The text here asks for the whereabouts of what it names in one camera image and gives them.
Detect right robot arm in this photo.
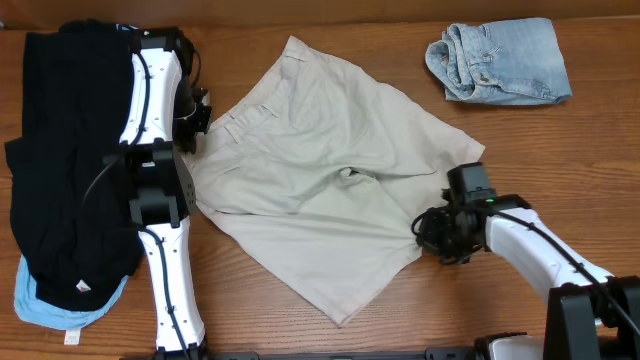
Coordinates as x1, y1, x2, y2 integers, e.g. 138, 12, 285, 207
411, 162, 639, 360

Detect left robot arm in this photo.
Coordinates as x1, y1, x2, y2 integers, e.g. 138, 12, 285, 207
105, 27, 212, 359

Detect beige khaki shorts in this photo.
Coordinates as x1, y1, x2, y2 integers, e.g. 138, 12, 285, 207
186, 37, 484, 326

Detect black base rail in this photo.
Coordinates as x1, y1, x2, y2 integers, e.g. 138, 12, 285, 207
119, 332, 565, 360

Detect light blue t-shirt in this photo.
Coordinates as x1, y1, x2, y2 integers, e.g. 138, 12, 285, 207
13, 22, 139, 346

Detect black garment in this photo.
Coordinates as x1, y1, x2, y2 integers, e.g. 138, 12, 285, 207
4, 19, 146, 312

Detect folded light blue jeans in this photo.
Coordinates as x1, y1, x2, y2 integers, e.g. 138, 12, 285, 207
425, 18, 573, 105

